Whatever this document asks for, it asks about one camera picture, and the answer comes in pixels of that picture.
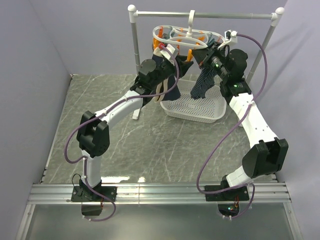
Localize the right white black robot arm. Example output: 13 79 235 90
194 49 289 200

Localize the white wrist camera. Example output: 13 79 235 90
217 30 238 50
158 44 179 64

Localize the white round clip hanger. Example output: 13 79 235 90
152 10 225 62

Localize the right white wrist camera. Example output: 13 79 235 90
217 30 238 50

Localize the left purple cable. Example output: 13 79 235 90
63 46 181 222

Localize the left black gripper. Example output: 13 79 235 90
151 55 194 89

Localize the white perforated laundry basket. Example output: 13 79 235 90
160 79 227 124

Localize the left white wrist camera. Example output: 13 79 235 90
158 44 179 64

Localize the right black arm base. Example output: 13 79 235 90
205 186 253 220

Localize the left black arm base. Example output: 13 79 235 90
71 184 117 217

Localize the white metal clothes rack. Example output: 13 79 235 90
127 3 286 120

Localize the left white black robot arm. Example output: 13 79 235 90
76 55 193 201

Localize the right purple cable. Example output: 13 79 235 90
196 33 269 219

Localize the aluminium mounting rail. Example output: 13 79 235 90
27 182 291 205

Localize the purple cable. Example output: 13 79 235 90
63 46 181 222
196 33 269 219

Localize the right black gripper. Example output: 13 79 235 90
190 42 230 81

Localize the navy blue underwear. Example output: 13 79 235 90
152 47 181 103

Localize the striped hanging underwear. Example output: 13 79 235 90
190 68 217 100

